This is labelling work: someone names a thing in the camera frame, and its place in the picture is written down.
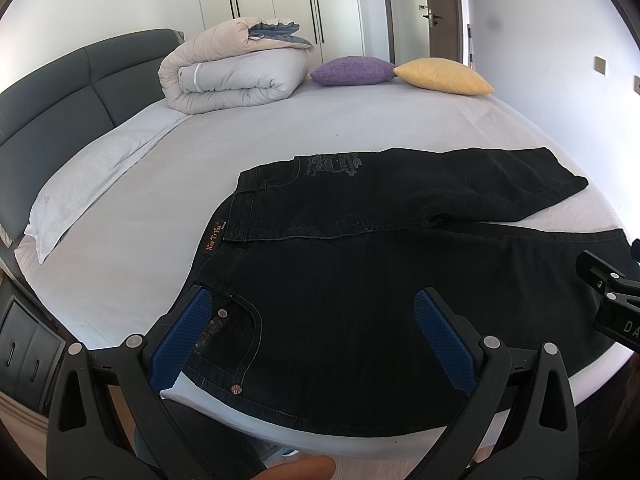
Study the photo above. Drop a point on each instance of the yellow cushion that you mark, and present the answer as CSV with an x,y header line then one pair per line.
x,y
442,75

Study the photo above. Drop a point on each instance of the purple cushion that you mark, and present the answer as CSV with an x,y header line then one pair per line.
x,y
353,71

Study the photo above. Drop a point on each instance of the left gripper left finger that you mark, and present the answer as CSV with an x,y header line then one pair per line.
x,y
85,439

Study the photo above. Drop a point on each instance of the dark bedside cabinet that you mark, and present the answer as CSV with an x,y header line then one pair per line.
x,y
30,352

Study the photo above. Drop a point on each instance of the folded blue garment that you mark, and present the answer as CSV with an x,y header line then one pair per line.
x,y
284,32

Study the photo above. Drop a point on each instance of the black denim pants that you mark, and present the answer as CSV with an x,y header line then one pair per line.
x,y
313,265

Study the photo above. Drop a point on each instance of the brown door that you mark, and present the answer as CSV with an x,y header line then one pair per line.
x,y
445,20

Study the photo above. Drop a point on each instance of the white bed mattress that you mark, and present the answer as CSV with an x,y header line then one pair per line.
x,y
120,266

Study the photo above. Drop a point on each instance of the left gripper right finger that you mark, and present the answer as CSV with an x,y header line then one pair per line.
x,y
519,419

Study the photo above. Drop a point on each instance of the person's left hand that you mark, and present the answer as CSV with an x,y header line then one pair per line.
x,y
311,468

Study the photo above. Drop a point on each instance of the folded beige duvet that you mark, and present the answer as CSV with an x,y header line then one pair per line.
x,y
222,68

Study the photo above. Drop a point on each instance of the dark grey headboard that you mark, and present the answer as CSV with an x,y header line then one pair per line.
x,y
52,113

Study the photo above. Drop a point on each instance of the white pillow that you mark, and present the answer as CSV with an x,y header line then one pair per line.
x,y
81,181

